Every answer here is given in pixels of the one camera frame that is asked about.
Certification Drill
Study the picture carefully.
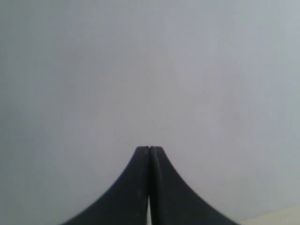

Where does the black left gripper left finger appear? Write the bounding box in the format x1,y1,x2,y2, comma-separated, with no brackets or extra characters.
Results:
64,146,150,225

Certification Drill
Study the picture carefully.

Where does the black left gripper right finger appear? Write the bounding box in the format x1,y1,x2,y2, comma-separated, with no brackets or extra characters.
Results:
149,146,237,225

